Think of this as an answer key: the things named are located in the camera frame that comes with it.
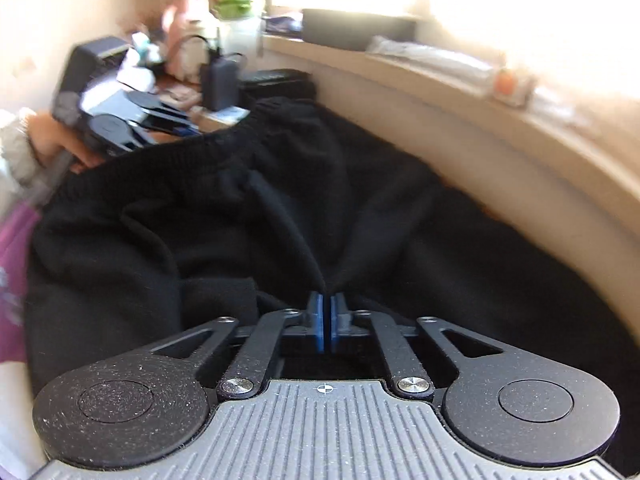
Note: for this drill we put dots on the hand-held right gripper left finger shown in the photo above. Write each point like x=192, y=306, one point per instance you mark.
x=317, y=325

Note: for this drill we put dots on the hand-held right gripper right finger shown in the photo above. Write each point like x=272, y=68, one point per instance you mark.
x=332, y=325

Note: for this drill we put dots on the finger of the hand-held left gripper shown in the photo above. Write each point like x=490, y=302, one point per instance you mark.
x=165, y=127
x=155, y=105

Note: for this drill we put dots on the black pants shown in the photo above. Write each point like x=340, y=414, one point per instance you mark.
x=350, y=200

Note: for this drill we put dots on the person's left forearm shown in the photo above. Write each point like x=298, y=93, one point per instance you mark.
x=15, y=155

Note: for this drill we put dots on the person's left hand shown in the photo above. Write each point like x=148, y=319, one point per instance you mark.
x=45, y=135

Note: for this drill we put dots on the black power adapter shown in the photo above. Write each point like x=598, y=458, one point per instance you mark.
x=220, y=85

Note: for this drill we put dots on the black desktop device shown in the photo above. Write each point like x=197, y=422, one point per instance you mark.
x=90, y=60

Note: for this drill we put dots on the flat black box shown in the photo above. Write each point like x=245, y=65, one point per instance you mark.
x=275, y=82

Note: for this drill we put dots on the green-lidded bottle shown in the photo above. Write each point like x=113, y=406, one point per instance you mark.
x=235, y=5

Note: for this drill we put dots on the person's purple clothing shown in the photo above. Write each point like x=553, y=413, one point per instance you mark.
x=15, y=285

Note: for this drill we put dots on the dark grey box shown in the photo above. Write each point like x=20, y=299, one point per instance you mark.
x=350, y=30

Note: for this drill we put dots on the stone window sill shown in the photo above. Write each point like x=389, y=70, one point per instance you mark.
x=450, y=125

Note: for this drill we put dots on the clear plastic packet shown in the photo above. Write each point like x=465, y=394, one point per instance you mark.
x=430, y=60

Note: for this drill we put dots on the small orange jar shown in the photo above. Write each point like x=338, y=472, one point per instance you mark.
x=507, y=85

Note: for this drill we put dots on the person's cream jacket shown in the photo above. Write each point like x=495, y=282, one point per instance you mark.
x=10, y=410

